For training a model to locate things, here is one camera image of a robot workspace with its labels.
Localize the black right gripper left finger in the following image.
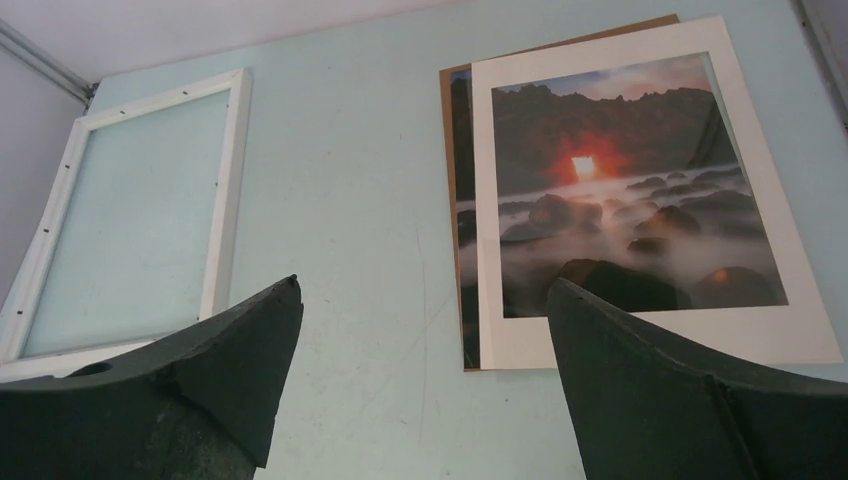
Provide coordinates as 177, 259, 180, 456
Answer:
1, 275, 304, 479

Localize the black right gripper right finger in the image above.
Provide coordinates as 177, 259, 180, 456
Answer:
547, 279, 847, 479

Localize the white photo mat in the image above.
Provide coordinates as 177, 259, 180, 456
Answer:
471, 17, 843, 365

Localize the sunset landscape photo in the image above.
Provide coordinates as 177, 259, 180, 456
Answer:
450, 52, 790, 370

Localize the brown backing board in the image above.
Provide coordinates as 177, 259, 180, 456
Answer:
439, 13, 681, 372

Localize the white picture frame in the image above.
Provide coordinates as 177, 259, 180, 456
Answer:
1, 69, 252, 382

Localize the aluminium corner rail left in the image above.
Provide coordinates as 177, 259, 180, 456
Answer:
1, 20, 99, 107

